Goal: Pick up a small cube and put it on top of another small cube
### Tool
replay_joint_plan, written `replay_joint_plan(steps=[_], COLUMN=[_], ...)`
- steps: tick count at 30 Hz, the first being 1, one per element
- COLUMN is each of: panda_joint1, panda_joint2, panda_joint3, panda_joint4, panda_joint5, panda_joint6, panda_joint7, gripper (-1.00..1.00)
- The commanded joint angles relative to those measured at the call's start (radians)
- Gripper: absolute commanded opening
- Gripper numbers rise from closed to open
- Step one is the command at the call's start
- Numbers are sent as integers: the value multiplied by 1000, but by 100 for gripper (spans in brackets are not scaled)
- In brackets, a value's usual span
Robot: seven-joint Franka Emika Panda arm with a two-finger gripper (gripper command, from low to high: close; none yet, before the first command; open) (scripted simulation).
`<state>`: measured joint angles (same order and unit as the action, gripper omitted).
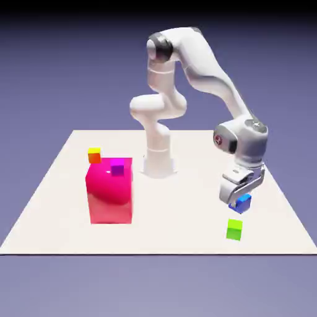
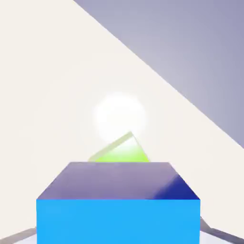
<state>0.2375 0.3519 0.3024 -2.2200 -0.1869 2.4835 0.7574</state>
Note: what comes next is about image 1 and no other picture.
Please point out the small green cube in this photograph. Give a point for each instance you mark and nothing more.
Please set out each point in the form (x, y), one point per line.
(234, 229)

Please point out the small blue cube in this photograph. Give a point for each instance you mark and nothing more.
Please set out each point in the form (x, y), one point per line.
(242, 202)

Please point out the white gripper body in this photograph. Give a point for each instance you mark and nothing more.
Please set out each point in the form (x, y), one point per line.
(229, 189)

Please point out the small orange cube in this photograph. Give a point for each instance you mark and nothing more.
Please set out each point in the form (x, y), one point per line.
(94, 156)

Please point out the large pink box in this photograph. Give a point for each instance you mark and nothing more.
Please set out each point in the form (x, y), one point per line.
(109, 190)

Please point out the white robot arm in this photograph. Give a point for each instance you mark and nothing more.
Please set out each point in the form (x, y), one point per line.
(210, 71)

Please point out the small purple cube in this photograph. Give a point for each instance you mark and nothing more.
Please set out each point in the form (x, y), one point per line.
(117, 168)

